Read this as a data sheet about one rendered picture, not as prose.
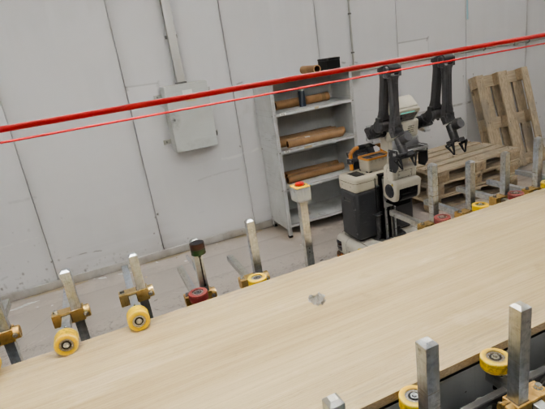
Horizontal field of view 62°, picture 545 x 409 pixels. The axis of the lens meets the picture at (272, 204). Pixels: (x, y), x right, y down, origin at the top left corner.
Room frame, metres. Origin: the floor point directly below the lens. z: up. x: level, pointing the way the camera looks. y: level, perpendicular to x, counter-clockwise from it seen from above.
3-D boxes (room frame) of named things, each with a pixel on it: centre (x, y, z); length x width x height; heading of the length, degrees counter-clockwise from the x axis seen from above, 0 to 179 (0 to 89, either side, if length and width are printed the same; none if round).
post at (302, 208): (1.93, -0.13, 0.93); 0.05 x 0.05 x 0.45; 20
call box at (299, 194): (1.93, -0.13, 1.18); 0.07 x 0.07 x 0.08; 20
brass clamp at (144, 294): (1.66, 0.60, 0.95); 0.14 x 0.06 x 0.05; 110
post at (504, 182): (2.36, -1.30, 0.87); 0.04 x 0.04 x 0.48; 20
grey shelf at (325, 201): (4.62, -0.47, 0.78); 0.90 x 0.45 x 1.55; 110
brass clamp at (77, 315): (1.57, 0.84, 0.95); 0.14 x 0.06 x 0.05; 110
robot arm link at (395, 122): (2.85, -0.85, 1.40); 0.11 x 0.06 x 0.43; 111
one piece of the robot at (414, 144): (3.08, -0.99, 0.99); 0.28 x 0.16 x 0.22; 110
